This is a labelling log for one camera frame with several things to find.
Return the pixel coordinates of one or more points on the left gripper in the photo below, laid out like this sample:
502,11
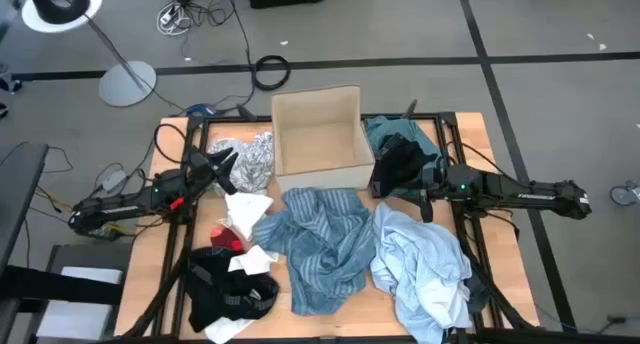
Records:
205,178

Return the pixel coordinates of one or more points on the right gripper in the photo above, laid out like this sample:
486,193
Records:
424,189

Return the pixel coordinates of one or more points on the grey white patterned garment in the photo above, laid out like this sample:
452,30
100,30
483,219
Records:
252,164

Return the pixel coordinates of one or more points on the black garment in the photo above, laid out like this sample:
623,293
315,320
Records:
395,169

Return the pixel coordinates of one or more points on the red garment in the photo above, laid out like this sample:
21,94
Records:
225,239

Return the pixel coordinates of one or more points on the teal garment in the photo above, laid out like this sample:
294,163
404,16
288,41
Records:
395,126

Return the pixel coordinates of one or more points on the light blue shirt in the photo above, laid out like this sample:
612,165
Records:
420,269

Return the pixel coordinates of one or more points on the small white cloth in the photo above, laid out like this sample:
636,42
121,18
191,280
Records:
252,260

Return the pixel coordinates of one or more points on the blue striped woven cloth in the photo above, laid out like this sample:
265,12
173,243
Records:
320,244

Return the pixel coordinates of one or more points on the dark grey-blue garment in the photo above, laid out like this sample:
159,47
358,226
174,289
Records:
479,294

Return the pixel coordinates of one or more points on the black logo waistband underwear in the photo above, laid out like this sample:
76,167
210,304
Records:
220,294

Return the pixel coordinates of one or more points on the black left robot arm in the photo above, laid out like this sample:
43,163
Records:
120,206

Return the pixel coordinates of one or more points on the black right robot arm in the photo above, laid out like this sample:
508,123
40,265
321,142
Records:
525,196

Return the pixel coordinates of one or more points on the grey power adapter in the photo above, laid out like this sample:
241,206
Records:
115,180

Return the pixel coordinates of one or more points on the floor lamp with round base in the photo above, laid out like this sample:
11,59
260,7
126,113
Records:
127,84

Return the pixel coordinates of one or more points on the black power adapter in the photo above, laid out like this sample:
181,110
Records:
107,234

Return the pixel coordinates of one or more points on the grey cabinet with white panel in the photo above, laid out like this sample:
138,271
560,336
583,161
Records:
90,254

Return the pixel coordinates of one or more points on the white power strip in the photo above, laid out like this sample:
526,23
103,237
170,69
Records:
167,15

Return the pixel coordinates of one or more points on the grey caster wheel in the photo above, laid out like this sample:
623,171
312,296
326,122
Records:
622,194

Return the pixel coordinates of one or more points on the black bar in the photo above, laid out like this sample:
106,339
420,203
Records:
60,286

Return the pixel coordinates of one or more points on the black desk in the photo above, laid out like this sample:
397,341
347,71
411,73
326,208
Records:
20,194

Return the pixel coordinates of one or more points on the black power plug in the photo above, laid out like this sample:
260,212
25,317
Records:
616,319

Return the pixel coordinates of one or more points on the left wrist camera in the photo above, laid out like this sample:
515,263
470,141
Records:
200,161

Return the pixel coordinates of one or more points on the black metal frame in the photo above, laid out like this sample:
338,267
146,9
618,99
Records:
230,118

